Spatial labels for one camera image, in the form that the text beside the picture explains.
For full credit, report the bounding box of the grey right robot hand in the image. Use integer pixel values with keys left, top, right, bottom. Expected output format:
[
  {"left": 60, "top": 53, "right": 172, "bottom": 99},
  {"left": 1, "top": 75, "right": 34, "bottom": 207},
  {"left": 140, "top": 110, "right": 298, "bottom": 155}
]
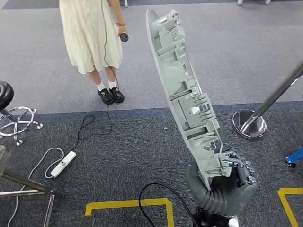
[{"left": 185, "top": 145, "right": 259, "bottom": 217}]

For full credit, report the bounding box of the grey plastic wheel hubcap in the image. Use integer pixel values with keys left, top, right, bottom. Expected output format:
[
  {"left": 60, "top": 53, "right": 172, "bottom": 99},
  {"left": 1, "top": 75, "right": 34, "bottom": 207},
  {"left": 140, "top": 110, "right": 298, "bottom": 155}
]
[{"left": 145, "top": 8, "right": 233, "bottom": 191}]

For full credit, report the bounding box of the yellow floor tape square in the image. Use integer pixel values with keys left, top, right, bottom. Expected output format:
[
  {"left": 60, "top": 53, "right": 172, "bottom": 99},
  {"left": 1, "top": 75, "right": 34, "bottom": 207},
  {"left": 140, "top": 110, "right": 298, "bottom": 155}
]
[
  {"left": 277, "top": 187, "right": 303, "bottom": 227},
  {"left": 85, "top": 198, "right": 175, "bottom": 227}
]

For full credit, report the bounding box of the chrome stanchion with round base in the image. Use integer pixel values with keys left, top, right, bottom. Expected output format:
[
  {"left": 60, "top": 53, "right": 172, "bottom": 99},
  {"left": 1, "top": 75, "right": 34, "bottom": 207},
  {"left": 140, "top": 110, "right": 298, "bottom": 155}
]
[{"left": 231, "top": 59, "right": 303, "bottom": 140}]

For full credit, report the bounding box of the white power strip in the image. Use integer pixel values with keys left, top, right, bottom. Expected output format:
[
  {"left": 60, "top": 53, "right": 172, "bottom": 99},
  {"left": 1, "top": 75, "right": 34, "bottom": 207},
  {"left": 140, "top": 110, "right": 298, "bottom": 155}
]
[{"left": 50, "top": 151, "right": 77, "bottom": 179}]

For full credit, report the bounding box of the person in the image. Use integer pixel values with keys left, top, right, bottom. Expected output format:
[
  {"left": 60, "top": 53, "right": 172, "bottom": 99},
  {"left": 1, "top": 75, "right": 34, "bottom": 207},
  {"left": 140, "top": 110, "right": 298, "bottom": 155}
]
[{"left": 59, "top": 0, "right": 129, "bottom": 105}]

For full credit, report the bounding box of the black stool chrome base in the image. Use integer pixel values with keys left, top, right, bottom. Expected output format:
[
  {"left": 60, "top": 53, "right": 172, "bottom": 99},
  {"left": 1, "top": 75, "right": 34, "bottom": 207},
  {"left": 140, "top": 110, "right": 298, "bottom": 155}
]
[{"left": 0, "top": 80, "right": 44, "bottom": 147}]

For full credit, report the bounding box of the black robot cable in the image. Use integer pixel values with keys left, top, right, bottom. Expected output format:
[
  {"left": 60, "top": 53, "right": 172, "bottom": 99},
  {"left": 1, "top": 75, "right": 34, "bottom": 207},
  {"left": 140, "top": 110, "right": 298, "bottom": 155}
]
[{"left": 138, "top": 183, "right": 200, "bottom": 227}]

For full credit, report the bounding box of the thin black floor cable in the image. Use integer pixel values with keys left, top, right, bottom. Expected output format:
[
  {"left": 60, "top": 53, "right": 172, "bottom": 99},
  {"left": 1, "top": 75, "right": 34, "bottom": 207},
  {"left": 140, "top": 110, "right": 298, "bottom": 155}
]
[{"left": 70, "top": 0, "right": 121, "bottom": 154}]

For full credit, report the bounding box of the white floor cable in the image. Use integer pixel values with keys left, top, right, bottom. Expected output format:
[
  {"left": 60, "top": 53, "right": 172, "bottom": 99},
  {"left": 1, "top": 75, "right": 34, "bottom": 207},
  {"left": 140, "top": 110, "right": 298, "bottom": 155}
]
[{"left": 7, "top": 147, "right": 65, "bottom": 227}]

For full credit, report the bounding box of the grey metal frame stand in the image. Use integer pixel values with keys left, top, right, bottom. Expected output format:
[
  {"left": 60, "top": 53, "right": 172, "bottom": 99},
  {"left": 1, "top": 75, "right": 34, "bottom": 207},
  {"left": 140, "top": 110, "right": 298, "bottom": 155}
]
[{"left": 0, "top": 145, "right": 64, "bottom": 227}]

